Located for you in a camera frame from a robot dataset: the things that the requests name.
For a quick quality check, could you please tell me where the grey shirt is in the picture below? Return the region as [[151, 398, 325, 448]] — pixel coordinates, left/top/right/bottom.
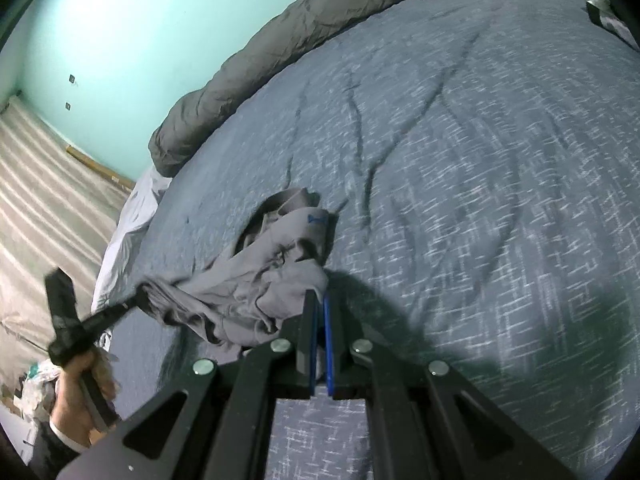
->
[[142, 187, 331, 353]]

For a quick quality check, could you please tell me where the pile of plastic bags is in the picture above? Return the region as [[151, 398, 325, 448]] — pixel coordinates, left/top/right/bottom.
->
[[0, 355, 66, 441]]

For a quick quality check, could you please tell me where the white bed sheet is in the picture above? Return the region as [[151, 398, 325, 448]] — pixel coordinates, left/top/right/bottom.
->
[[92, 167, 173, 351]]

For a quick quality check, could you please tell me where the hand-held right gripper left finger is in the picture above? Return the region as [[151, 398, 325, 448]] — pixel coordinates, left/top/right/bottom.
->
[[55, 289, 323, 480]]

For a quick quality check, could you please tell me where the blue-grey patterned bed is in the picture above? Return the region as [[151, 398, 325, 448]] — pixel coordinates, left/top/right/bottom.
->
[[107, 0, 640, 480]]

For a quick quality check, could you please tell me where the person's left forearm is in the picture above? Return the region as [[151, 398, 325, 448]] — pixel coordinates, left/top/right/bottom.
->
[[27, 420, 93, 480]]

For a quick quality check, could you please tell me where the person's left hand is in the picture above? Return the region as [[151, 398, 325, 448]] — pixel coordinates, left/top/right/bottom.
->
[[50, 347, 121, 448]]

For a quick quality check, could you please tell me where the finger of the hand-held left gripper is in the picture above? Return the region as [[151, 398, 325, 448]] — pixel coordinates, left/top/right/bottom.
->
[[82, 295, 152, 334]]

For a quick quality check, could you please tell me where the grey rolled duvet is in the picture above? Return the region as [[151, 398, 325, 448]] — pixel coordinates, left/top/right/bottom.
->
[[148, 0, 506, 178]]

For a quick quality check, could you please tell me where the wooden baseboard strip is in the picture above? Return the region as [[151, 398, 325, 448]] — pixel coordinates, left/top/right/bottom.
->
[[66, 146, 136, 191]]

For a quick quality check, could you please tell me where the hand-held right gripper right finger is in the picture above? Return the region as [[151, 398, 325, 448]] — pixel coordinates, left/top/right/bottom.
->
[[322, 294, 591, 480]]

